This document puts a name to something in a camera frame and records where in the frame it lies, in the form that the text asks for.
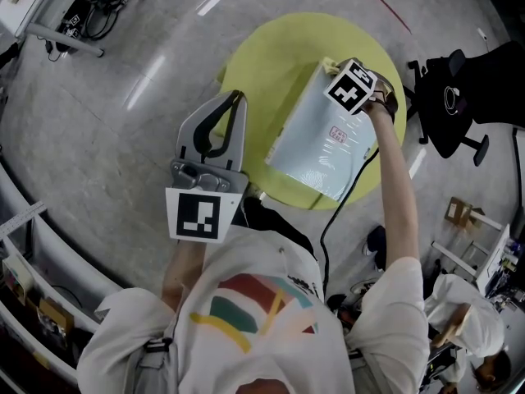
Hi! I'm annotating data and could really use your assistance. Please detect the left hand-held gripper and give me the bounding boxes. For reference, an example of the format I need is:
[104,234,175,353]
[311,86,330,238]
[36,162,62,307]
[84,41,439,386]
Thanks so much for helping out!
[165,90,250,245]

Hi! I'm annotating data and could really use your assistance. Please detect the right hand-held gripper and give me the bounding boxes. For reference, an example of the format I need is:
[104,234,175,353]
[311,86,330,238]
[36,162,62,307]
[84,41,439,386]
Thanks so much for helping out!
[322,57,381,117]

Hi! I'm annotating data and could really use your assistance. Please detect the yellow cloth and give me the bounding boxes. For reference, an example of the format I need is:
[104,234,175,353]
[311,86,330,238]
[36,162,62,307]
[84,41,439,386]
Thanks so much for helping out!
[319,57,341,76]

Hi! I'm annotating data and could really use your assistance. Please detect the light blue package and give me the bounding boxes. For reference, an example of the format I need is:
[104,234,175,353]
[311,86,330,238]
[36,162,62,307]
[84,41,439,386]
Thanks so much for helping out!
[264,57,381,203]

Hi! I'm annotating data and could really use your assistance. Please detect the person's left forearm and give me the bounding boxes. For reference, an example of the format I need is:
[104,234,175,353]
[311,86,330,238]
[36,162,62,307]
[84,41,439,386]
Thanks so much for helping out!
[161,238,207,314]

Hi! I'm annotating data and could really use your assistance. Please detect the person's right forearm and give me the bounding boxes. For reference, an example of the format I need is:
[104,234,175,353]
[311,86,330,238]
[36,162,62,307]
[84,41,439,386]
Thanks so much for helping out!
[364,111,420,271]

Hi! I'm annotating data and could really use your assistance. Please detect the person's right hand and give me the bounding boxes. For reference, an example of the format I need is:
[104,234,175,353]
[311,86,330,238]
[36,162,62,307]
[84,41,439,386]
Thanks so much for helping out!
[366,78,399,124]

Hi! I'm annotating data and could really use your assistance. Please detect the person's left shoe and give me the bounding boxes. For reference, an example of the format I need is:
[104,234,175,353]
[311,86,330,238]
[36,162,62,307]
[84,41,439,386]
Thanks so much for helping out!
[244,181,268,205]

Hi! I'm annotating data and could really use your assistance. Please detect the round yellow-green table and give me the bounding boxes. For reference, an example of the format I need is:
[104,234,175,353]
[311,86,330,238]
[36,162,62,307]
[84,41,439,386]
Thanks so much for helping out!
[217,12,408,211]

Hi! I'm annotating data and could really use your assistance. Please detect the person's black trousers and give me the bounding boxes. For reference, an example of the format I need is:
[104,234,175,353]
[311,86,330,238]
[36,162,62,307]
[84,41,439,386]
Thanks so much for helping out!
[231,197,319,263]

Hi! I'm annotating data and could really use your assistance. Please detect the black office chair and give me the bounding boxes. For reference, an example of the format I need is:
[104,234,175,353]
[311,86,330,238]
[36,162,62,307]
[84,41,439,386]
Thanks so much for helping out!
[404,41,525,168]

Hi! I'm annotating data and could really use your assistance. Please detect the brown cardboard box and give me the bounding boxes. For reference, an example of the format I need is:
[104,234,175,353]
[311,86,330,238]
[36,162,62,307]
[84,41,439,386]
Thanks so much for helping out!
[444,196,486,231]

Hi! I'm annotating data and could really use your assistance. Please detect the white desk panel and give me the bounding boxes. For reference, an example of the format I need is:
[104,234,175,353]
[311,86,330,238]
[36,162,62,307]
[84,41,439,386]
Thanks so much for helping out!
[510,125,525,222]

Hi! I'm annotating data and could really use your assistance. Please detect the white shelf unit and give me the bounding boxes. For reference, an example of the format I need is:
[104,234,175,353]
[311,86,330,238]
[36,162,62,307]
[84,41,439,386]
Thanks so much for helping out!
[0,149,125,394]

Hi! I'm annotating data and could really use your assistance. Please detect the white table with grey legs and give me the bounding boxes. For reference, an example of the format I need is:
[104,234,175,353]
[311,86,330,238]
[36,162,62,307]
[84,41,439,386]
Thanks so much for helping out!
[0,0,149,57]

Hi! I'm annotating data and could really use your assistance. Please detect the person's white printed t-shirt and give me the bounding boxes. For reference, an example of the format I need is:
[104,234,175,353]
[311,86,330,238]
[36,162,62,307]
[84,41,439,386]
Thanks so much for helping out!
[75,223,431,394]

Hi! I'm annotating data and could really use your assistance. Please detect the small brown box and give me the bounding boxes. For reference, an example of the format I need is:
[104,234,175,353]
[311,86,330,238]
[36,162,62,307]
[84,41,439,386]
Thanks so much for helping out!
[37,297,75,337]

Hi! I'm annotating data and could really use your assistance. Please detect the colourful box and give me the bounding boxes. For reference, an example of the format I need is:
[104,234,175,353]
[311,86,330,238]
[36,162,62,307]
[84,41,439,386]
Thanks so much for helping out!
[2,256,34,304]

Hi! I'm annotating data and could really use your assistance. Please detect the white coiled charger cable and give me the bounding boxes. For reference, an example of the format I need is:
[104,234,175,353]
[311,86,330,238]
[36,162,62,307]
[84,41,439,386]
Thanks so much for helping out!
[444,85,463,117]

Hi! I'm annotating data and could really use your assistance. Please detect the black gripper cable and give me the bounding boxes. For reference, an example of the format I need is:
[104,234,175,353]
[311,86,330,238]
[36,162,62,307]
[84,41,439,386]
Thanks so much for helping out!
[319,148,381,300]

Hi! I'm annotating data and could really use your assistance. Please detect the black cable and device bundle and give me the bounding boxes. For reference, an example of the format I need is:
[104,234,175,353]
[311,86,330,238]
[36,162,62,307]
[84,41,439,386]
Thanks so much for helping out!
[55,0,130,55]

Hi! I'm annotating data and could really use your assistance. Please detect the white frame table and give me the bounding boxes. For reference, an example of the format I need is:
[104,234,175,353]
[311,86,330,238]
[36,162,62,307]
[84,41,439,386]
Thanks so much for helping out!
[430,209,512,296]

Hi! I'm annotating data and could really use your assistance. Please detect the grey shoulder strap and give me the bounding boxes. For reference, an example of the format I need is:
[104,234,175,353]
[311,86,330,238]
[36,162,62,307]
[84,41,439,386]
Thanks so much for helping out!
[134,334,178,394]
[349,349,383,394]

